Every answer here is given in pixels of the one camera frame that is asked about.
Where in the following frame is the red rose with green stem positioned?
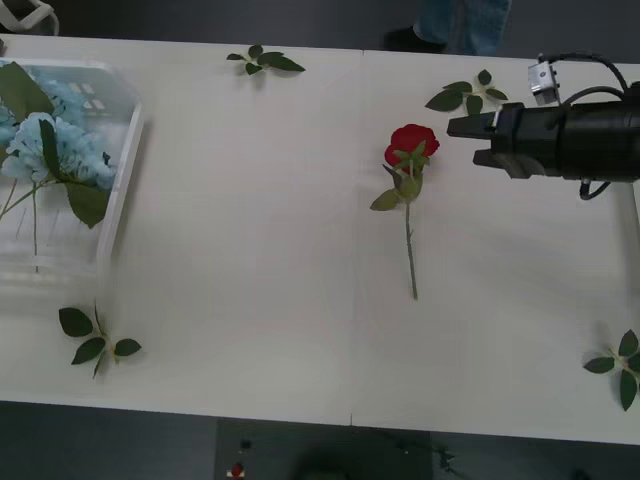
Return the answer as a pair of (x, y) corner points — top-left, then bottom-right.
(369, 123), (442, 302)

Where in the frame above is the person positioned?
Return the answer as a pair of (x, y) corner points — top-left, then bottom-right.
(384, 0), (514, 58)

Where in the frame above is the white frame object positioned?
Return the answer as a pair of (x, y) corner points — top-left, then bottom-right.
(0, 0), (61, 35)

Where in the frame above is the pale grey right wrist camera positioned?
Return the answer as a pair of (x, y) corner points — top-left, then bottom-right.
(526, 58), (562, 107)

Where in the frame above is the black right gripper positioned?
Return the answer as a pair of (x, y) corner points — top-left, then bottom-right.
(445, 102), (567, 181)

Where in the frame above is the dark robot base red button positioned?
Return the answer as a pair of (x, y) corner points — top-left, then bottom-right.
(214, 418), (436, 480)

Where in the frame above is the loose green leaf twig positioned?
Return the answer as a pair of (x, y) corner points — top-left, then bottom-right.
(225, 43), (308, 78)
(581, 328), (640, 413)
(58, 301), (143, 380)
(424, 68), (510, 118)

